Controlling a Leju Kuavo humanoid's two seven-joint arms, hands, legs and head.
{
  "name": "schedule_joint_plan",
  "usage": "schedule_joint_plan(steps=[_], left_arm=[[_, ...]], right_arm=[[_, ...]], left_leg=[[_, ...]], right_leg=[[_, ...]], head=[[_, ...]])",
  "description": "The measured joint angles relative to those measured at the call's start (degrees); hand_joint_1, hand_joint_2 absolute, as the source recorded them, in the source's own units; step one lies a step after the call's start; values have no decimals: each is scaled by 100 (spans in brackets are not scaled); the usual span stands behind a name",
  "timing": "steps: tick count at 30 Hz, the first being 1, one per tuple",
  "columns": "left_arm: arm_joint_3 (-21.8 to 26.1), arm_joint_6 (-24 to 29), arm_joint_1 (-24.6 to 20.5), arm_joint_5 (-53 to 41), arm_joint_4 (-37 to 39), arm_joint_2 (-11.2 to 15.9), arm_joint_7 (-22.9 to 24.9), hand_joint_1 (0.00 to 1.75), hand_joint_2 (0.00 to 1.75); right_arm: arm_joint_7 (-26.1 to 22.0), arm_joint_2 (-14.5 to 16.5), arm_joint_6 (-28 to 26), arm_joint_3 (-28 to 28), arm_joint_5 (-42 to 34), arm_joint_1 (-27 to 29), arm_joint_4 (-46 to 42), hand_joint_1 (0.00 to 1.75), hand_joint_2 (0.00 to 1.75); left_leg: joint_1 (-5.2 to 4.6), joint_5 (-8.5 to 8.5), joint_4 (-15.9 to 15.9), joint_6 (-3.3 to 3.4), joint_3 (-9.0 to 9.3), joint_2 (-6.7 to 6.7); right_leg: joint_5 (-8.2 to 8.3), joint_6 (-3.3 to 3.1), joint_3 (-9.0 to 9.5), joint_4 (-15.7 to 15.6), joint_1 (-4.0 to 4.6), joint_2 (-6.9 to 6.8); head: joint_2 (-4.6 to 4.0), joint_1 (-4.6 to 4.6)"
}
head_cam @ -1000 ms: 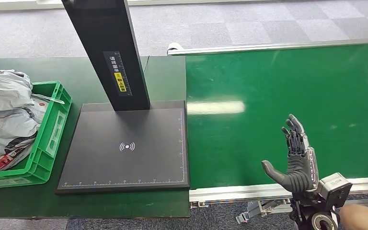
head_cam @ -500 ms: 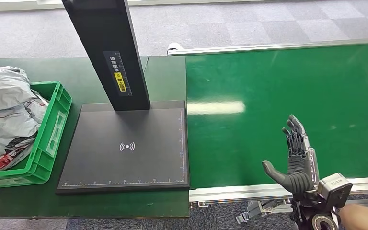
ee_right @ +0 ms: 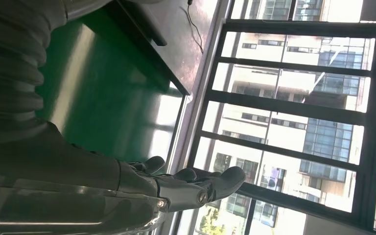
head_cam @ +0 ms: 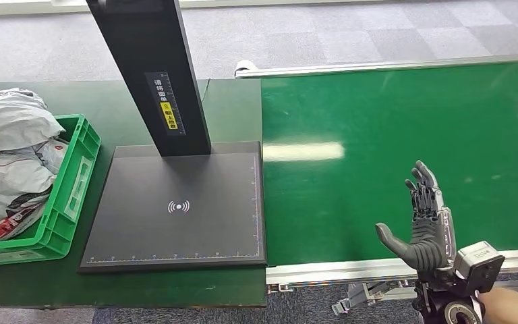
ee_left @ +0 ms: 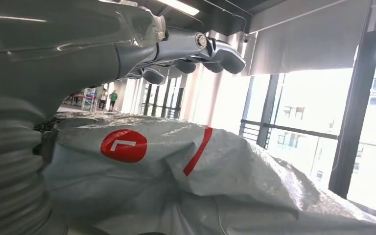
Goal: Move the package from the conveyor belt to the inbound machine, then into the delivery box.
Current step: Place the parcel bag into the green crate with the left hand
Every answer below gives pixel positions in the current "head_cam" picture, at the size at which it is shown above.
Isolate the white courier package red print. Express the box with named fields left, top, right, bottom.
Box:
left=0, top=88, right=66, bottom=155

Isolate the aluminium conveyor rail with bracket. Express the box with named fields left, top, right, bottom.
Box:
left=265, top=248, right=518, bottom=316

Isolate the grey white courier bag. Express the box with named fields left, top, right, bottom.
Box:
left=0, top=139, right=69, bottom=229

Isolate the green conveyor belt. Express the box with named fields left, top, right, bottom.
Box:
left=261, top=60, right=518, bottom=267

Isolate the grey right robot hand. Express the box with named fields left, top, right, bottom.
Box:
left=375, top=160, right=457, bottom=273

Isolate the black yellow column label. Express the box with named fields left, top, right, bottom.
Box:
left=144, top=71, right=188, bottom=136

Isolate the green plastic crate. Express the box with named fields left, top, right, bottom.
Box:
left=0, top=114, right=103, bottom=268

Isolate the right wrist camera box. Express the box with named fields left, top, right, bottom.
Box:
left=453, top=241, right=506, bottom=297

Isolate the black inbound machine base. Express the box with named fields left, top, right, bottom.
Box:
left=78, top=141, right=268, bottom=275

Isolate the aluminium conveyor rail with roller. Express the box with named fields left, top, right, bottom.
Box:
left=234, top=53, right=518, bottom=80

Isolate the courier bag red black print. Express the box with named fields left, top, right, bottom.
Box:
left=0, top=188, right=52, bottom=244

